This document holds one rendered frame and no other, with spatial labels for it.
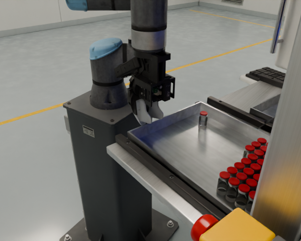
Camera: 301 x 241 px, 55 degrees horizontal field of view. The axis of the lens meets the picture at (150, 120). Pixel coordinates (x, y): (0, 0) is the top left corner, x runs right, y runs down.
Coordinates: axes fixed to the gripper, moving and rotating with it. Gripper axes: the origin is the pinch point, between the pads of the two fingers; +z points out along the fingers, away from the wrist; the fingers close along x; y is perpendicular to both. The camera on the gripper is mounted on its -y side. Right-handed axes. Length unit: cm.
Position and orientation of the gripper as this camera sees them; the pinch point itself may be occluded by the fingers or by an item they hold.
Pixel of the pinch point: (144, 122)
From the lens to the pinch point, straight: 75.2
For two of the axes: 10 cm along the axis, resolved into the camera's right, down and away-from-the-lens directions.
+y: 6.2, 4.1, -6.7
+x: 7.8, -3.2, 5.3
